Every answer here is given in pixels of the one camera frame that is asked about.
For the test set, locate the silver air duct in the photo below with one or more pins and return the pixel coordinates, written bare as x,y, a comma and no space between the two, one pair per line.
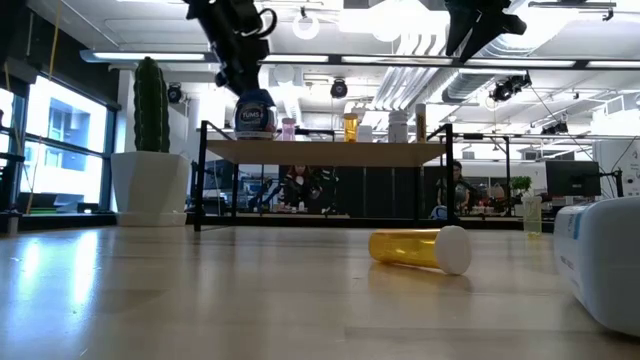
540,30

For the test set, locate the green cactus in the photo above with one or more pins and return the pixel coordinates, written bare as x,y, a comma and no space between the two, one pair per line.
150,105

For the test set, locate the black spotlight cluster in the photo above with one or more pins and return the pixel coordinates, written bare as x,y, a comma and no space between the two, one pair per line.
510,87

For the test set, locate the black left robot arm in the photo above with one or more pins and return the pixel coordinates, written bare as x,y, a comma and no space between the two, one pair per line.
230,25

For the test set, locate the white bottle blue label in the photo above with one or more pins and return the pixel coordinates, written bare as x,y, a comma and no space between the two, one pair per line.
600,265

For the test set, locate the Tums bottle blue cap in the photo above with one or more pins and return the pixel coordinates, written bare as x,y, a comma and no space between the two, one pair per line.
255,117

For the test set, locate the white hexagonal plant pot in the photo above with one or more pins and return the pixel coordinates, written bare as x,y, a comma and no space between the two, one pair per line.
150,187

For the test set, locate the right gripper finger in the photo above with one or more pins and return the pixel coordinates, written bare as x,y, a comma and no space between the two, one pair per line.
480,40
455,30

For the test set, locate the small amber vial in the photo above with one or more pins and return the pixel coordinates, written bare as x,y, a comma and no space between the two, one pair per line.
350,128

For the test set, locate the long amber vial white cap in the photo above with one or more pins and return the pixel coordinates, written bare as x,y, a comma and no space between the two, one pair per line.
425,248

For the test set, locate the green translucent vial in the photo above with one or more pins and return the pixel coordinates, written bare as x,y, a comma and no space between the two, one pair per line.
531,215

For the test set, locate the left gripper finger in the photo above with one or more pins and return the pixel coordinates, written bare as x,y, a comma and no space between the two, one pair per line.
240,85

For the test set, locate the person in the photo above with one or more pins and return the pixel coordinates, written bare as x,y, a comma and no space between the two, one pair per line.
300,187
457,185

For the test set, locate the small green potted plant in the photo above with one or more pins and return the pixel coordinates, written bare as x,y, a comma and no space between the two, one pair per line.
521,185

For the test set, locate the black computer monitor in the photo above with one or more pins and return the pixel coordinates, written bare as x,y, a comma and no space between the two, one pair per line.
572,177

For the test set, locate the black aluminium table frame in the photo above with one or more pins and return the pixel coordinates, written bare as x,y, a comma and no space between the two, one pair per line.
280,220

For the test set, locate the large white plastic bottle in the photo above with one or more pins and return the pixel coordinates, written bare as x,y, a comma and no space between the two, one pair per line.
398,126

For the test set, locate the black crossbar with light strips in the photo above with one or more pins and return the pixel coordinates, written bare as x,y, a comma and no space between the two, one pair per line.
350,59

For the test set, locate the pink translucent vial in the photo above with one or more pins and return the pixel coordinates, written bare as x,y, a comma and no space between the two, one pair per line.
288,130

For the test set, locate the wooden shelf black metal frame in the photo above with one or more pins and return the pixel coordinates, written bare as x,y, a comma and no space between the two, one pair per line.
325,152

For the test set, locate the black round spotlight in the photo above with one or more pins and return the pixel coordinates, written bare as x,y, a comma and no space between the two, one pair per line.
174,93
338,88

